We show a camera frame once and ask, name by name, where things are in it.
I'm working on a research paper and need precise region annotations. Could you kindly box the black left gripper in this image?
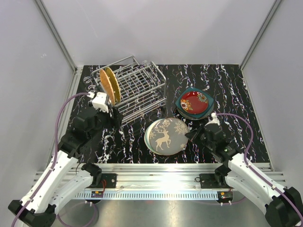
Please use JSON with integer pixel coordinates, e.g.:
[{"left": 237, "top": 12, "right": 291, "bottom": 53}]
[{"left": 88, "top": 106, "right": 124, "bottom": 140}]

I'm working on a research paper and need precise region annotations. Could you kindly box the grey reindeer plate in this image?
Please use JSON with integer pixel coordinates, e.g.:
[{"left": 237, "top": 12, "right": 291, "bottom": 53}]
[{"left": 149, "top": 118, "right": 189, "bottom": 156}]

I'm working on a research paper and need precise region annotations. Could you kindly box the yellow green woven plate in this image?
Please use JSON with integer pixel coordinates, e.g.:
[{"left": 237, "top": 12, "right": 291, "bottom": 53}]
[{"left": 105, "top": 67, "right": 121, "bottom": 104}]

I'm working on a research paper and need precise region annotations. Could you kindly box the orange woven plate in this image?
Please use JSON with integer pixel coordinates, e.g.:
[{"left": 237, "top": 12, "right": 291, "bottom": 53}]
[{"left": 99, "top": 69, "right": 116, "bottom": 106}]

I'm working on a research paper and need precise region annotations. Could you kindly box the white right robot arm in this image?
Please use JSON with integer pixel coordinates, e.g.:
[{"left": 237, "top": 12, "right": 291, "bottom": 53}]
[{"left": 186, "top": 123, "right": 303, "bottom": 227}]

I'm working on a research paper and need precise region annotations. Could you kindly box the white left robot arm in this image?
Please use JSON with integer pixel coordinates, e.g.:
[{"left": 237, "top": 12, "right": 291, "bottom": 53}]
[{"left": 8, "top": 107, "right": 123, "bottom": 227}]

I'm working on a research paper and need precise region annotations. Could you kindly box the dark bottom plate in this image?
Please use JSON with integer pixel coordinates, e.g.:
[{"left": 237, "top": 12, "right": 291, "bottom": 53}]
[{"left": 176, "top": 104, "right": 214, "bottom": 121}]

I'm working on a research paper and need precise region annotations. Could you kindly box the teal square plate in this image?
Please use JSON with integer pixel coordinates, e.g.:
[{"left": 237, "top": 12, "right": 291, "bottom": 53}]
[{"left": 175, "top": 87, "right": 214, "bottom": 114}]

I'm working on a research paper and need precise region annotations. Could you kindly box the red floral plate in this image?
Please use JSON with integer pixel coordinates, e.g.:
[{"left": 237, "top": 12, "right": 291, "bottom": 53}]
[{"left": 180, "top": 91, "right": 210, "bottom": 114}]

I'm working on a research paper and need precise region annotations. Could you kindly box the white bottom plate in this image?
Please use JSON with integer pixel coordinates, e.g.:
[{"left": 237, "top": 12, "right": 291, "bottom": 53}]
[{"left": 144, "top": 119, "right": 161, "bottom": 154}]

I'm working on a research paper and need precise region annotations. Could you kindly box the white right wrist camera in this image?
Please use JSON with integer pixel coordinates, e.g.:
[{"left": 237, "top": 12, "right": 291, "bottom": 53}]
[{"left": 205, "top": 113, "right": 220, "bottom": 126}]

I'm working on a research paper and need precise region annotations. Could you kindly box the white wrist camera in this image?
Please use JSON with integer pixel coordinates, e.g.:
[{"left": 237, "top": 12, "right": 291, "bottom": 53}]
[
  {"left": 88, "top": 92, "right": 112, "bottom": 114},
  {"left": 205, "top": 113, "right": 220, "bottom": 126}
]

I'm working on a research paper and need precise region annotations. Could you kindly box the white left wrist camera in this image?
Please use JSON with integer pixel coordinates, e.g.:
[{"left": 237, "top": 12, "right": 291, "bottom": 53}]
[{"left": 88, "top": 92, "right": 112, "bottom": 114}]

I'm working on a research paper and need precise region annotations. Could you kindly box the silver wire dish rack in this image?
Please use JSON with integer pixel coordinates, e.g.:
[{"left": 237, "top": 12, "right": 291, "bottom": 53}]
[{"left": 90, "top": 56, "right": 167, "bottom": 125}]

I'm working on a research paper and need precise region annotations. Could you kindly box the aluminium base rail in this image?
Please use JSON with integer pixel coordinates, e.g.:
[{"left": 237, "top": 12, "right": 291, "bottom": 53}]
[{"left": 30, "top": 163, "right": 288, "bottom": 201}]

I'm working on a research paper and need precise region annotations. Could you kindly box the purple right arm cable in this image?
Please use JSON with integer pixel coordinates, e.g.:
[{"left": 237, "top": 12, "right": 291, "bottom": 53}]
[{"left": 214, "top": 113, "right": 303, "bottom": 213}]

